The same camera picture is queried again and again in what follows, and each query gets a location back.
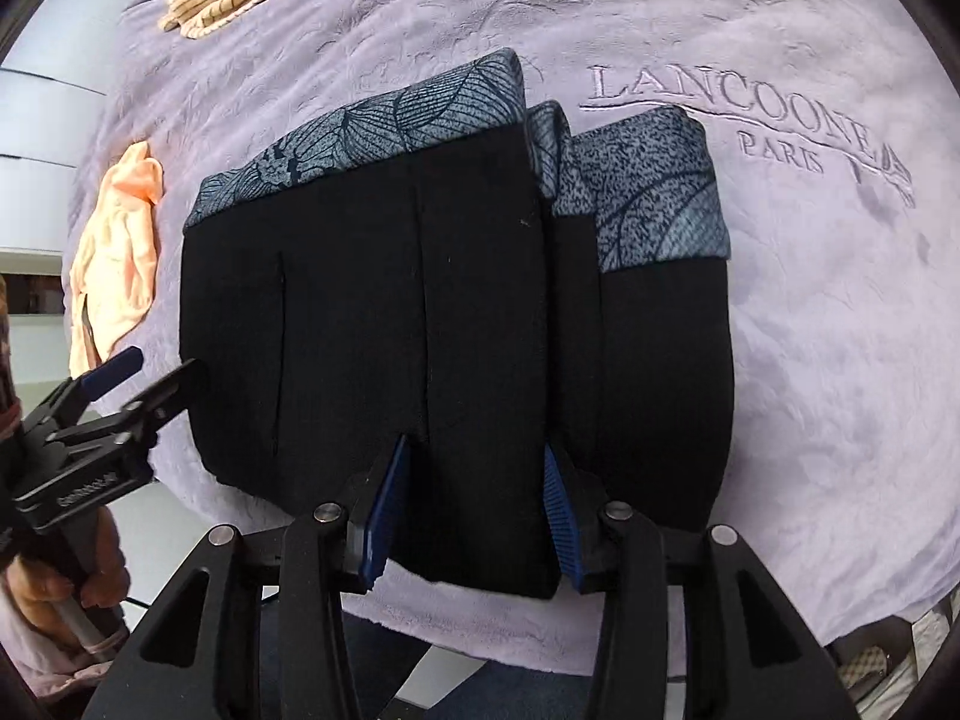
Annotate black pants patterned cuffs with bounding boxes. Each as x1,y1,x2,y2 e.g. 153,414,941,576
179,49,734,598

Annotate person left hand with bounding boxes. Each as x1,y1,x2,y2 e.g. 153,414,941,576
5,507,130,647

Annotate blue jeans legs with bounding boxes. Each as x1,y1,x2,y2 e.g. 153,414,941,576
257,590,677,720

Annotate orange cloth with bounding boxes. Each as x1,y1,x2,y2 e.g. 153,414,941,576
68,142,164,377

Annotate white wardrobe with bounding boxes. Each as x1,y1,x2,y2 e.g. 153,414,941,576
2,0,132,257

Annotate lavender plush bed blanket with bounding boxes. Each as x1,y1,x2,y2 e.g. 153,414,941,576
67,0,958,640

